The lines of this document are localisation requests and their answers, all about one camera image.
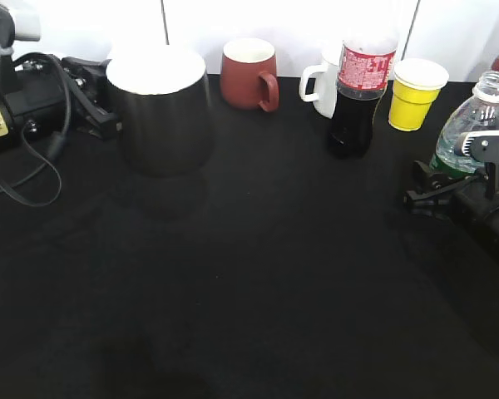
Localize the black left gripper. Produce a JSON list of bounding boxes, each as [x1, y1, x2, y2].
[[61, 57, 121, 140]]

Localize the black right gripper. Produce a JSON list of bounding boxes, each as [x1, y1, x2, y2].
[[403, 130, 499, 258]]

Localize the large black metal cup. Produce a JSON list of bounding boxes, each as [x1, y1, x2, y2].
[[106, 45, 215, 177]]

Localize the yellow paper cup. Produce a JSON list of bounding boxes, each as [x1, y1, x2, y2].
[[388, 58, 449, 131]]

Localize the clear water bottle green label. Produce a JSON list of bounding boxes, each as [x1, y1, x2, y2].
[[429, 71, 499, 178]]

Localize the white ceramic mug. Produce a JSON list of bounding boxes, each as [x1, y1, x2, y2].
[[299, 44, 341, 119]]

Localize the dark cola bottle red label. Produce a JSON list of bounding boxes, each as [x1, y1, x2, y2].
[[327, 32, 398, 159]]

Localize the red ceramic mug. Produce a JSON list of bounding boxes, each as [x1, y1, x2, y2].
[[220, 37, 279, 112]]

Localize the black cable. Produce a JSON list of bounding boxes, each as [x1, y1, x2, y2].
[[0, 53, 72, 208]]

